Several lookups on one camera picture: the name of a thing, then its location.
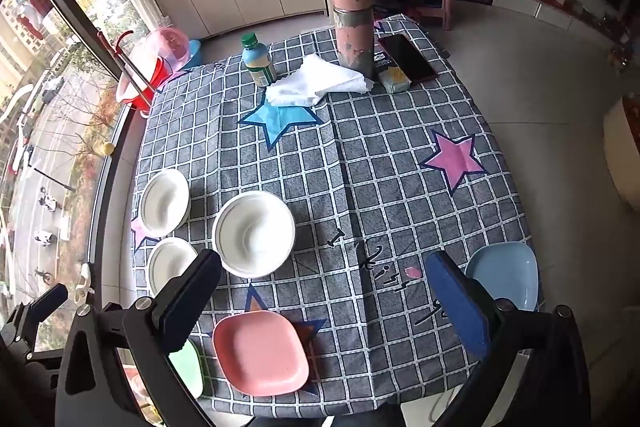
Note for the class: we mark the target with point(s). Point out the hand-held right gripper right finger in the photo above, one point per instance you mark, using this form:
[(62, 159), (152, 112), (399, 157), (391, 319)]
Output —
[(460, 302)]

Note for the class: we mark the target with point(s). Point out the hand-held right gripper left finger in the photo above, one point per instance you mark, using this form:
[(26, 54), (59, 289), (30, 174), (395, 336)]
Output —
[(192, 297)]

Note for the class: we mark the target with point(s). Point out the large white bowl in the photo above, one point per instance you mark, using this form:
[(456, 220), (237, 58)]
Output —
[(255, 234)]

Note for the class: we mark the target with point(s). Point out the small white bowl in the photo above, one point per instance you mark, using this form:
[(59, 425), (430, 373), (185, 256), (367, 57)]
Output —
[(164, 203), (167, 264)]

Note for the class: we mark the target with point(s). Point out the blue square plate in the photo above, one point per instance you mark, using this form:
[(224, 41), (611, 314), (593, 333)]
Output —
[(505, 274)]

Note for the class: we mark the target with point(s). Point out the white window latch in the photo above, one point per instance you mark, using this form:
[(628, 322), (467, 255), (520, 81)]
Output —
[(84, 282)]

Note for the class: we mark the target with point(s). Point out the green square plate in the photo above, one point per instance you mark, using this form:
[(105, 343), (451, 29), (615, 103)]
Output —
[(189, 367)]

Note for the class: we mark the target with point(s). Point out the pink square plate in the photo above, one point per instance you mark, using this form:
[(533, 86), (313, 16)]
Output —
[(260, 352)]

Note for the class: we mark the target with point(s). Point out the grey checked star tablecloth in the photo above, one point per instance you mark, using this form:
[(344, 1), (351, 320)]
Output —
[(390, 187)]

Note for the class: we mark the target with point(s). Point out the yellow round knob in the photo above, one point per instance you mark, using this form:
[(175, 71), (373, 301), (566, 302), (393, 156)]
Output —
[(107, 148)]

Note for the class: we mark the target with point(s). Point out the white round pot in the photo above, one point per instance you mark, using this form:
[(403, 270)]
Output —
[(622, 142)]

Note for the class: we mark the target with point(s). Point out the pale green tissue packet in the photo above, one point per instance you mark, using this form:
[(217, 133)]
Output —
[(394, 79)]

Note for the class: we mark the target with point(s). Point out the blue basin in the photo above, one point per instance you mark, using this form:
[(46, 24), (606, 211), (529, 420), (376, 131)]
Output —
[(194, 53)]

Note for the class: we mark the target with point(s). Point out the small labelled box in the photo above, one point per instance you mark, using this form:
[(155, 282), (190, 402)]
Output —
[(258, 62)]

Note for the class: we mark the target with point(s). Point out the white towel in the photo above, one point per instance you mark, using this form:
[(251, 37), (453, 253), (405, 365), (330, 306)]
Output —
[(315, 82)]

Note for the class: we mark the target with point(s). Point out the black smartphone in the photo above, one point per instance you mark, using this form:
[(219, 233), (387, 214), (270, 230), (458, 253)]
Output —
[(406, 57)]

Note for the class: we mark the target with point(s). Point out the dark blue packet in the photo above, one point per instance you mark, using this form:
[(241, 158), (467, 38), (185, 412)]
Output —
[(382, 62)]

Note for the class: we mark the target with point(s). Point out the pink translucent basin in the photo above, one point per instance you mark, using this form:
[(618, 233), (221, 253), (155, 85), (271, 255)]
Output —
[(170, 44)]

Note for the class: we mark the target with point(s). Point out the pink worn thermos flask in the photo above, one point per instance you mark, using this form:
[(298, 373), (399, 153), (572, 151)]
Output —
[(355, 27)]

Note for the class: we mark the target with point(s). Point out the white low cabinet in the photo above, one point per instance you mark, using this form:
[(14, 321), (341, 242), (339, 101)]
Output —
[(530, 4)]

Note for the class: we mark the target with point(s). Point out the black window frame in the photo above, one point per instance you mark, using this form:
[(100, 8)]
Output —
[(107, 192)]

